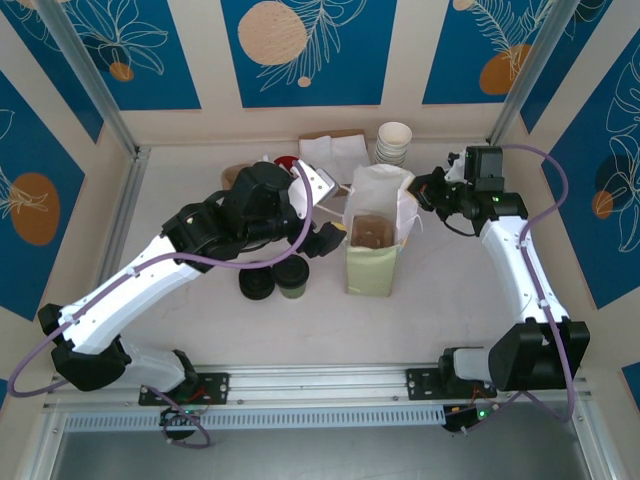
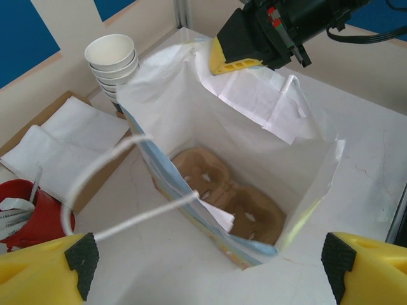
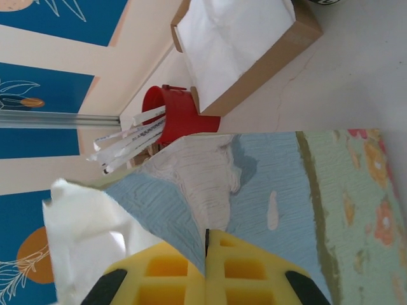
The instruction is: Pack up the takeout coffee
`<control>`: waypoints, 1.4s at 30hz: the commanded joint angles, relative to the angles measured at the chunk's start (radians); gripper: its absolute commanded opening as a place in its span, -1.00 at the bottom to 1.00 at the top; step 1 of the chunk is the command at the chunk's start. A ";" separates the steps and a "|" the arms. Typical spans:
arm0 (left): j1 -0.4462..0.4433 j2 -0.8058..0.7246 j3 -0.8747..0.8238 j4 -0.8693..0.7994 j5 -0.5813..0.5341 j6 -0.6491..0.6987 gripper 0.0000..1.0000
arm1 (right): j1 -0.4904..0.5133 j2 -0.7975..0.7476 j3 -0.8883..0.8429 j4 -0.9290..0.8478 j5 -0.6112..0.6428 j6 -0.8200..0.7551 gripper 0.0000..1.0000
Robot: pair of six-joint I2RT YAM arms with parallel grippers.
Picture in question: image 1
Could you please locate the pastel paper gift bag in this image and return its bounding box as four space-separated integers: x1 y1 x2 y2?
315 163 425 298

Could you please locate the stack of brown cup carriers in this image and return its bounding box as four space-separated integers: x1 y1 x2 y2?
221 163 251 190

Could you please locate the stack of paper cups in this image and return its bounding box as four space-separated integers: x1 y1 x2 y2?
375 121 414 167

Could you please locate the stack of black cup lids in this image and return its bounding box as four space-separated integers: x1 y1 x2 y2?
237 267 277 301

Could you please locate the white napkin stack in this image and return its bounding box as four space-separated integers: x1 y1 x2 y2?
298 134 335 170
329 135 372 169

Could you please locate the brown cardboard napkin box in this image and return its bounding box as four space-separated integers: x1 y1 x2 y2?
298 129 374 171

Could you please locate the black controller board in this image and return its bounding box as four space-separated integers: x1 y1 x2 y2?
442 405 501 435
159 407 211 427

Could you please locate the aluminium side rail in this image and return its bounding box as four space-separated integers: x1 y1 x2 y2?
94 147 151 311

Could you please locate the aluminium frame post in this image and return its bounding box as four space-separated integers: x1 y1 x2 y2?
488 0 574 151
34 0 151 161

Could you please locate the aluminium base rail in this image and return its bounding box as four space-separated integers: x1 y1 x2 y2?
42 362 594 412

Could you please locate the grey slotted cable duct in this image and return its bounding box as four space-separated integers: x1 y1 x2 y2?
63 403 447 434

